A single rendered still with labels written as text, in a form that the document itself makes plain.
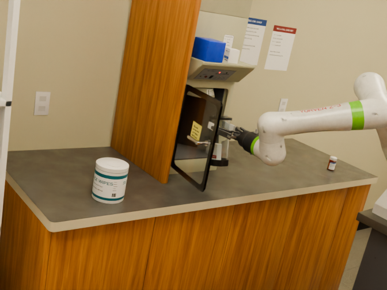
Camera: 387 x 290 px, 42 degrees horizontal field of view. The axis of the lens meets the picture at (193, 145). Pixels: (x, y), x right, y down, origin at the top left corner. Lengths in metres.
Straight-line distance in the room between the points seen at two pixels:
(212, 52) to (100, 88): 0.66
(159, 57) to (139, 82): 0.20
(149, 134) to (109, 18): 0.59
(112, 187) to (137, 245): 0.29
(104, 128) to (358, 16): 2.05
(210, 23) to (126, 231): 0.98
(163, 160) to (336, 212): 1.21
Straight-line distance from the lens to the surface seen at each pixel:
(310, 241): 3.01
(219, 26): 2.36
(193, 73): 2.24
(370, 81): 2.19
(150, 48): 2.37
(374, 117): 2.07
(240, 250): 2.58
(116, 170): 1.97
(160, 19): 2.32
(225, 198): 2.29
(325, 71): 3.71
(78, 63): 2.50
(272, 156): 2.07
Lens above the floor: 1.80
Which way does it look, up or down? 17 degrees down
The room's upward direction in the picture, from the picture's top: 11 degrees clockwise
